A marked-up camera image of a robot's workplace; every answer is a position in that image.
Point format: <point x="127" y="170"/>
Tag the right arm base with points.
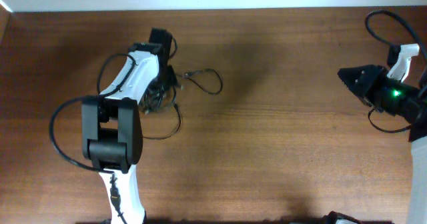
<point x="338" y="218"/>

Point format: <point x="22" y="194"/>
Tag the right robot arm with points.
<point x="376" y="89"/>

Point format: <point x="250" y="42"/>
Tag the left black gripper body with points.
<point x="163" y="82"/>

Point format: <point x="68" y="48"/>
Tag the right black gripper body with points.
<point x="371" y="86"/>

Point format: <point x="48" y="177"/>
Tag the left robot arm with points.
<point x="111" y="127"/>

